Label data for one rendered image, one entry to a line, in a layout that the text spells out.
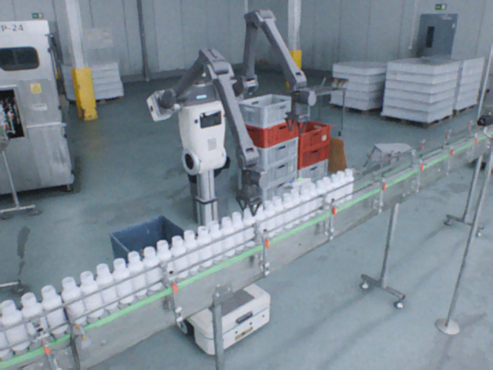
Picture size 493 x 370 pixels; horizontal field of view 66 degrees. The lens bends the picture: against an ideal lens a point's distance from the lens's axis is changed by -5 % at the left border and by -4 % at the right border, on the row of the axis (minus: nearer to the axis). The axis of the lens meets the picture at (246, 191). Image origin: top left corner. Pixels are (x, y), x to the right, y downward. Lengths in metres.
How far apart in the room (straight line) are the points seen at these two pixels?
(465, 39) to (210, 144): 10.34
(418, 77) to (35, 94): 6.36
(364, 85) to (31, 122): 6.40
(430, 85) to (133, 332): 7.18
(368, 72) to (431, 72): 1.39
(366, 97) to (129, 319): 7.82
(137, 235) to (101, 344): 0.80
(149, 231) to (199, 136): 0.58
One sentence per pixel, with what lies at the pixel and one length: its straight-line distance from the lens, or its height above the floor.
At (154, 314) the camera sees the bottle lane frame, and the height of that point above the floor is 0.92.
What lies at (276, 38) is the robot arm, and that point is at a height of 1.84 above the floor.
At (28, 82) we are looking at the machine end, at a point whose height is 1.37.
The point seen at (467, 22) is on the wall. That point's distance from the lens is 12.00.
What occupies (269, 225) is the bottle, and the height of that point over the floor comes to 1.06.
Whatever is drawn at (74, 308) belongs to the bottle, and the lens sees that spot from 1.43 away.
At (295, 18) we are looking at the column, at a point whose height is 1.98.
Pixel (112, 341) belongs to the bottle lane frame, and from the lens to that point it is 1.53.
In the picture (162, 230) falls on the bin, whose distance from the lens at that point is 2.22.
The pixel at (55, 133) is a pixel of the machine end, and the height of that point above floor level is 0.76.
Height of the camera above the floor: 1.92
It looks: 24 degrees down
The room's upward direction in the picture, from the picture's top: 1 degrees counter-clockwise
